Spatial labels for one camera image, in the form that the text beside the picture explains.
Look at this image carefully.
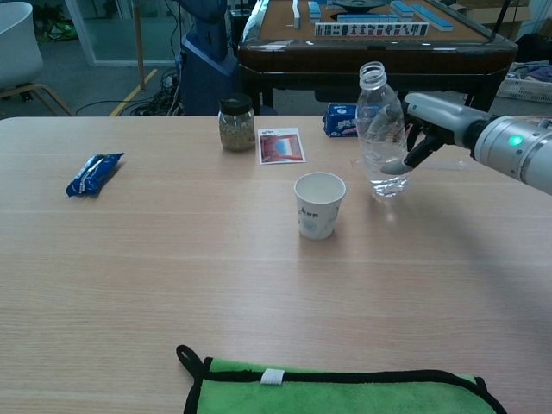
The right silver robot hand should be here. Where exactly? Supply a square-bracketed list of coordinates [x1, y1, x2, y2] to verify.
[373, 92, 495, 176]

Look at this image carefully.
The transparent plastic bottle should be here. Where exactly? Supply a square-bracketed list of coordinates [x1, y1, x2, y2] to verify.
[355, 60, 410, 203]

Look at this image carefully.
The white paper cup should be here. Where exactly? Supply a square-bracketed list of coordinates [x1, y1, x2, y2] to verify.
[293, 172, 348, 241]

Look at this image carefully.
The white plastic basket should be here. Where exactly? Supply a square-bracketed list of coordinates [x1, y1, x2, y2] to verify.
[495, 72, 552, 104]

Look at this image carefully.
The blue cookie box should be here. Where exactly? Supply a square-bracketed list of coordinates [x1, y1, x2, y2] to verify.
[323, 102, 360, 139]

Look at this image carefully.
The row of face-up mahjong tiles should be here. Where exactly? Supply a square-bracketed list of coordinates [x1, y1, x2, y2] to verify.
[314, 22, 430, 38]

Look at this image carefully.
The dark wooden mahjong table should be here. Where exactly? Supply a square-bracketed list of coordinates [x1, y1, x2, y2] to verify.
[237, 0, 518, 116]

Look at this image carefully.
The red and blue postcard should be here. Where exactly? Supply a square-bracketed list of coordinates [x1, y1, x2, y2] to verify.
[257, 127, 308, 166]

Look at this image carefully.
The glass jar with black lid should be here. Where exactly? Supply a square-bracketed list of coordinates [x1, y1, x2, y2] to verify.
[217, 95, 256, 152]

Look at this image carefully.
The blue machine base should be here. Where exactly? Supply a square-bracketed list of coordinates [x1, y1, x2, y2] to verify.
[179, 0, 241, 116]

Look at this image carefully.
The green cloth with black trim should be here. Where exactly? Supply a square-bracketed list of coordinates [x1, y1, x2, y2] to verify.
[175, 344, 508, 414]

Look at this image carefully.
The wooden pole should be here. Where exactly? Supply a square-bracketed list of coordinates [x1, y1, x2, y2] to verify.
[132, 0, 147, 91]

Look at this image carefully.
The blue snack packet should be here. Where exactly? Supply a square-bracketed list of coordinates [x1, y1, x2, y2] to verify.
[65, 152, 125, 198]

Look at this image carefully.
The white chair with wooden legs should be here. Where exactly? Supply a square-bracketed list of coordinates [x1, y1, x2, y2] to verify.
[0, 2, 72, 116]

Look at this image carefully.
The tangle of black floor cables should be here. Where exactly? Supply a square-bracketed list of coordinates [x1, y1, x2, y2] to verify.
[77, 68, 186, 116]

